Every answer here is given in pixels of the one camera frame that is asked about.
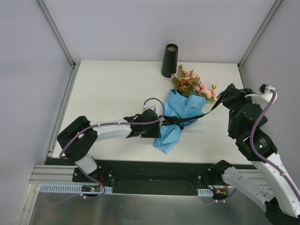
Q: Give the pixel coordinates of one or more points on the black tapered vase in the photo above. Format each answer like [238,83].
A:
[170,59]

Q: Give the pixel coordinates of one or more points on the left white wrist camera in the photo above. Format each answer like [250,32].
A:
[153,108]

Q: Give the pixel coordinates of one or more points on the right white cable duct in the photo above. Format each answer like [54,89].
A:
[205,192]

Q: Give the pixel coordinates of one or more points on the right aluminium frame post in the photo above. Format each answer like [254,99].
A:
[266,21]

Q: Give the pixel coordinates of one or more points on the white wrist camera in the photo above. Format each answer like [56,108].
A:
[153,108]
[267,93]

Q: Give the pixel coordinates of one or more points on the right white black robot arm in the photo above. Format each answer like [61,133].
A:
[280,201]

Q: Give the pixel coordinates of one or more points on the aluminium frame post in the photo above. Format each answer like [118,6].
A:
[266,21]
[55,31]

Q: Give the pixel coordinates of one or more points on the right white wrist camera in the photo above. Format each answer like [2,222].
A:
[267,93]

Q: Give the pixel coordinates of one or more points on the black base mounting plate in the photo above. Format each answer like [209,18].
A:
[152,178]

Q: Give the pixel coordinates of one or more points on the left aluminium frame post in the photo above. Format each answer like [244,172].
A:
[55,31]

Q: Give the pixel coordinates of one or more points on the pink orange flower bunch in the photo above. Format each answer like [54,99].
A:
[187,83]

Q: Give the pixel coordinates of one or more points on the blue wrapping paper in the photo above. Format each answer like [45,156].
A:
[170,135]

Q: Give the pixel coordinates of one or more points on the black gold-lettered ribbon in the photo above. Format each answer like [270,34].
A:
[187,119]

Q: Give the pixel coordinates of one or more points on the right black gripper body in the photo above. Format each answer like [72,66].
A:
[227,95]

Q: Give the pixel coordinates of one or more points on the white cable duct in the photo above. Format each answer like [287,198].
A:
[75,189]
[205,192]

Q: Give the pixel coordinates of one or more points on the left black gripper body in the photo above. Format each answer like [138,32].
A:
[154,126]

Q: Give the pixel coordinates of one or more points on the left white cable duct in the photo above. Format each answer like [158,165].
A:
[75,189]

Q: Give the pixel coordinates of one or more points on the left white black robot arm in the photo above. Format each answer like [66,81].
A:
[77,139]

